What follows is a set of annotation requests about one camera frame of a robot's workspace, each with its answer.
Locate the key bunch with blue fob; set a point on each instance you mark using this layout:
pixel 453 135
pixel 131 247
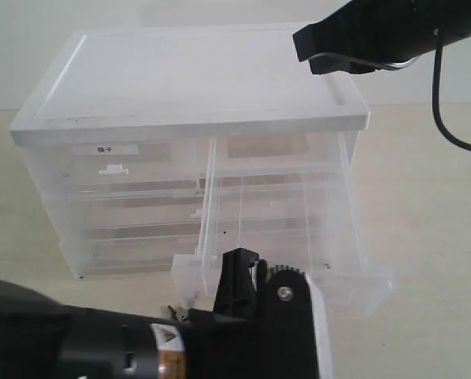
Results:
pixel 174 312

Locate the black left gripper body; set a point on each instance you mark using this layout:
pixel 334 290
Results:
pixel 261 324

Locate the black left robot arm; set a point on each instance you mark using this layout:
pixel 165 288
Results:
pixel 41 338

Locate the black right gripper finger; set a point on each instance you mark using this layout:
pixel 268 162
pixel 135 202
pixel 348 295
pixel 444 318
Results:
pixel 325 62
pixel 359 29

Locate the middle wide clear drawer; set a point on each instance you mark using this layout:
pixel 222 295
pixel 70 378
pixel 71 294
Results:
pixel 121 217

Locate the bottom wide clear drawer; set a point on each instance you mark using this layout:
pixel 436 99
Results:
pixel 124 256

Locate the white translucent drawer cabinet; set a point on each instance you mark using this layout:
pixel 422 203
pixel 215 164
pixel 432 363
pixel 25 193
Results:
pixel 162 84

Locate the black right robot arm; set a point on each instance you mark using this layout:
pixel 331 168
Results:
pixel 433 23

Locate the wide clear drawer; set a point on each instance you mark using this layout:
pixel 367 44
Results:
pixel 121 217
pixel 124 256

